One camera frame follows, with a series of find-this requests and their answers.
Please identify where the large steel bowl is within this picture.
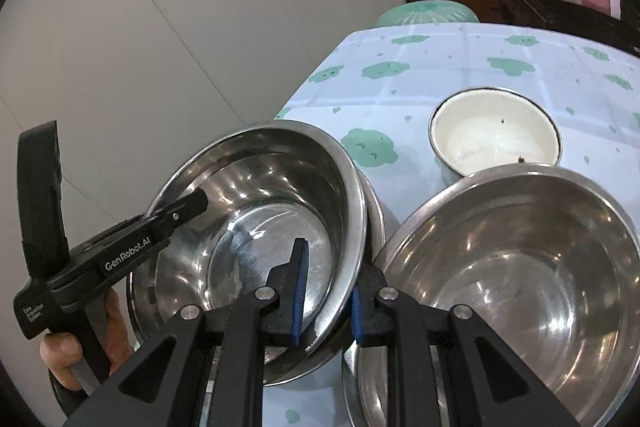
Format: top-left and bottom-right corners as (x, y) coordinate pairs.
(127, 120), (368, 386)
(343, 164), (639, 426)

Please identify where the small white enamel bowl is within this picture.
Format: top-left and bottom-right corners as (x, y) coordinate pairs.
(427, 87), (562, 185)

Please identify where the person's left hand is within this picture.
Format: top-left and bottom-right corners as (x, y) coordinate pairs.
(39, 288), (136, 393)

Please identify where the light blue cloud tablecloth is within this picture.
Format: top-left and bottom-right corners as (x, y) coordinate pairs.
(249, 22), (640, 427)

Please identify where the green plastic stool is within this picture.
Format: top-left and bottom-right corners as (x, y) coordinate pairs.
(376, 0), (480, 27)

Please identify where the dark carved wooden table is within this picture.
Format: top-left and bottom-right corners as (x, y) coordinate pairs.
(500, 0), (639, 56)

